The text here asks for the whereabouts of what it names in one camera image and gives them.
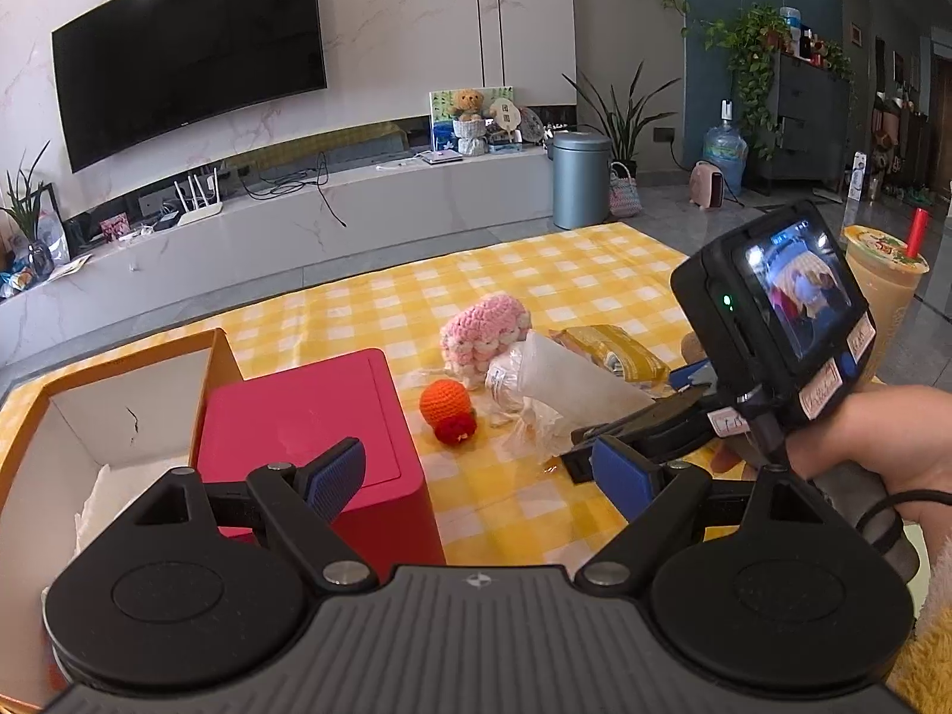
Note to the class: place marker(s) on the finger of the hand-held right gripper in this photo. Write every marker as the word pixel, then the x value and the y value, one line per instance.
pixel 647 424
pixel 688 375

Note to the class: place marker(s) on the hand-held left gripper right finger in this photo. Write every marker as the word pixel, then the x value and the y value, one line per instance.
pixel 621 472

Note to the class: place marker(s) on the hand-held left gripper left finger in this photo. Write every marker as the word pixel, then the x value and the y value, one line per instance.
pixel 338 476

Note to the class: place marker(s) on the brown plush toy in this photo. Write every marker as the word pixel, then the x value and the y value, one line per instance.
pixel 692 347

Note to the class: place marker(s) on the yellow snack packet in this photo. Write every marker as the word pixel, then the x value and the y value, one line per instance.
pixel 610 353

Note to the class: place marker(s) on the clear plastic bag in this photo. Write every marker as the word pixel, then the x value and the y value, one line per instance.
pixel 565 379

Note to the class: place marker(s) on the orange crochet toy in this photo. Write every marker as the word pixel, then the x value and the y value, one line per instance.
pixel 446 405

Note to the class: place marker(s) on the orange cardboard box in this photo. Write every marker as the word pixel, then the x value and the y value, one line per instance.
pixel 223 368

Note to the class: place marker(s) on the pink and white crochet pouch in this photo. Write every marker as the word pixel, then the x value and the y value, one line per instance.
pixel 483 335

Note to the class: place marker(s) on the white tissue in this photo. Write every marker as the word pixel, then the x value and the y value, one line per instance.
pixel 119 491

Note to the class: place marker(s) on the person's right hand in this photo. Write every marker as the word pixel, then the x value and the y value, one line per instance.
pixel 892 439

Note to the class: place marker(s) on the red square box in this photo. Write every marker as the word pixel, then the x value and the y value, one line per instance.
pixel 297 416

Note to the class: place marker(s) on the pink space heater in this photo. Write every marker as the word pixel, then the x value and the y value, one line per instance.
pixel 706 186

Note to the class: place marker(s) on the woven pastel basket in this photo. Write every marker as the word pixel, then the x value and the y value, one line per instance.
pixel 625 197

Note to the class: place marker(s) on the bubble tea cup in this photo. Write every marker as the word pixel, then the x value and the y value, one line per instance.
pixel 885 297

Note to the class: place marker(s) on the blue water jug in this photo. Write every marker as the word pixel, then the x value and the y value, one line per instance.
pixel 725 152

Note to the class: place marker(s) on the yellow checkered blanket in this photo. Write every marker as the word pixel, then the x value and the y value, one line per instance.
pixel 520 275

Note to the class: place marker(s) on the grey metal trash can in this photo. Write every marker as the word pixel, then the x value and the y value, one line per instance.
pixel 580 182

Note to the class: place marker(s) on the white bottle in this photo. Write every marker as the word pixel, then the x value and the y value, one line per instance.
pixel 859 178

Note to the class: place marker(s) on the snake plant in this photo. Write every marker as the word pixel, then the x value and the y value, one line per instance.
pixel 625 126

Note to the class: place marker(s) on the dark blue cabinet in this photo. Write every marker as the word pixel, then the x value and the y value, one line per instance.
pixel 807 119

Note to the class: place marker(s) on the white marble television console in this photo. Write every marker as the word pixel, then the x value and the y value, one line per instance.
pixel 297 230

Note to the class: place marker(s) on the dark shelf with toys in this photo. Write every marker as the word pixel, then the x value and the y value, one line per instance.
pixel 896 149

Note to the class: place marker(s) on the potted trailing vine plant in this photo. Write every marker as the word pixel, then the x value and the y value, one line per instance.
pixel 751 67

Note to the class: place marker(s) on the patterned decorative plate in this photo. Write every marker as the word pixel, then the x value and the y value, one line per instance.
pixel 532 126

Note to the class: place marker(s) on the round paper fan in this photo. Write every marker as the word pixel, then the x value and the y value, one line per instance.
pixel 504 115

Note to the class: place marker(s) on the white wifi router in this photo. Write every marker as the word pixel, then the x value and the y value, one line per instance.
pixel 199 212

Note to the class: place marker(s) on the white tablet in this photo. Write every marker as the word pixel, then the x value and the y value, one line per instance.
pixel 442 157

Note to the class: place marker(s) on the brown teddy bear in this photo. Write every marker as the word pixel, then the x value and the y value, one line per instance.
pixel 468 104

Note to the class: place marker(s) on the pink photo card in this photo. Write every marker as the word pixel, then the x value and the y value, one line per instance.
pixel 114 226

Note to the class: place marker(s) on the green and blue painting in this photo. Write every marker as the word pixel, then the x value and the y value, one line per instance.
pixel 440 126

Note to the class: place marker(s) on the paper sheet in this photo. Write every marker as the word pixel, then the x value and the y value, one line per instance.
pixel 71 266

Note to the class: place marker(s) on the yellow fluffy sleeve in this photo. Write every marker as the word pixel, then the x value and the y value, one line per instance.
pixel 926 632

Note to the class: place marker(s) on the snack packets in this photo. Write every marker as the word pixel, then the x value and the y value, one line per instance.
pixel 15 282

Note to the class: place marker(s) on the green plant in glass vase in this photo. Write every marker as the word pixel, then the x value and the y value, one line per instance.
pixel 26 216

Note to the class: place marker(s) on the dark wall socket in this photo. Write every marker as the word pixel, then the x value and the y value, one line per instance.
pixel 664 135

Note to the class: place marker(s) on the black picture frame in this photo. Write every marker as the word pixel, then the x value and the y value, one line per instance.
pixel 53 227

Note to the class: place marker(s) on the black wall television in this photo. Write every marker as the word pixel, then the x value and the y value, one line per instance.
pixel 186 52

